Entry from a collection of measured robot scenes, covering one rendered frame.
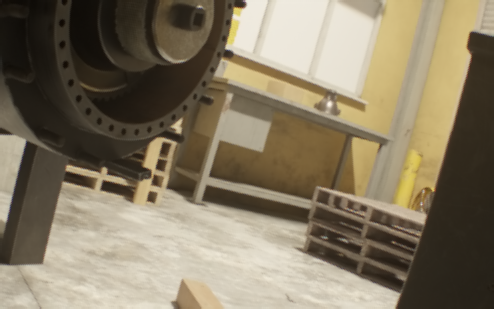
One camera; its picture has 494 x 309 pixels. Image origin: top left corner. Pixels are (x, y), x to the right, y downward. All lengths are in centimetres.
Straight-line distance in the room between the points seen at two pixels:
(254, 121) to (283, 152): 109
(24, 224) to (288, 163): 483
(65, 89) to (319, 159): 630
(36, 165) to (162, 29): 145
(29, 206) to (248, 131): 369
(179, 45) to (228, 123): 473
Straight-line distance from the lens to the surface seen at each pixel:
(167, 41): 94
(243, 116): 574
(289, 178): 693
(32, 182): 232
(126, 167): 106
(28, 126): 95
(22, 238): 238
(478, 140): 49
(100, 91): 107
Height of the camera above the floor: 71
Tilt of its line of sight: 2 degrees down
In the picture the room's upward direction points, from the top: 17 degrees clockwise
